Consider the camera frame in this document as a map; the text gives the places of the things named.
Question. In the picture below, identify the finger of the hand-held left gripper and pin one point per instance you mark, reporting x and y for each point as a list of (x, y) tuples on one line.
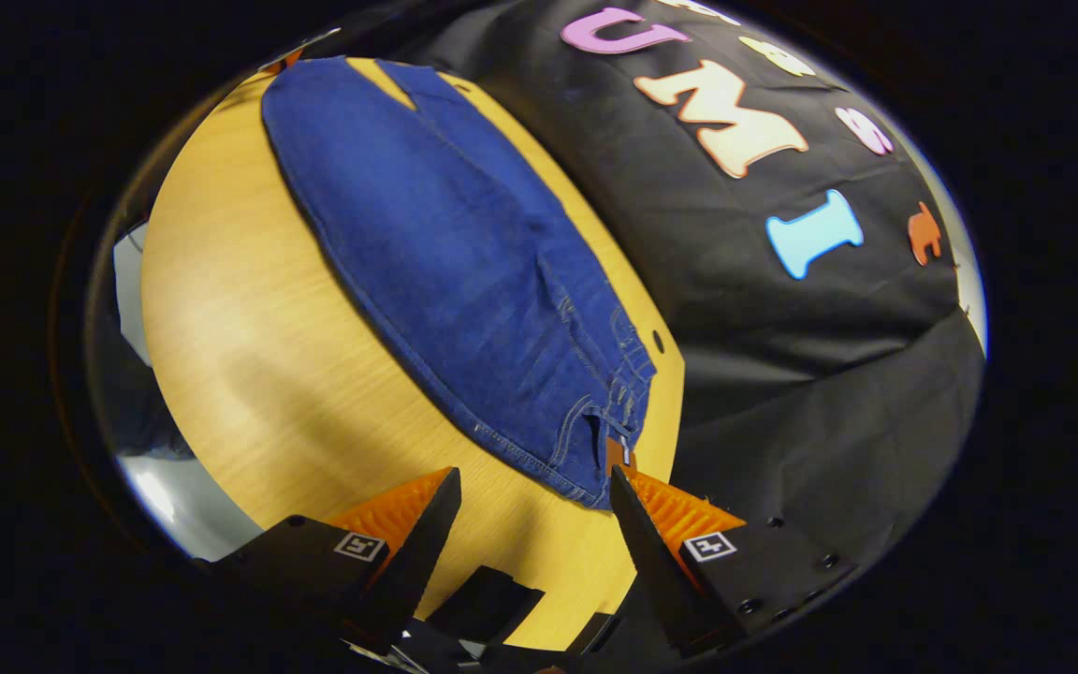
[(288, 62)]

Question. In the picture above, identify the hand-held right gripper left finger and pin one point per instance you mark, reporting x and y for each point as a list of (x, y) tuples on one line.
[(417, 562)]

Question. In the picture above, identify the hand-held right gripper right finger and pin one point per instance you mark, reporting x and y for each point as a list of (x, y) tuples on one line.
[(656, 571)]

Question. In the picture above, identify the blue denim jeans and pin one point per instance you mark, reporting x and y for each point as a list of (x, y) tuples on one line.
[(445, 262)]

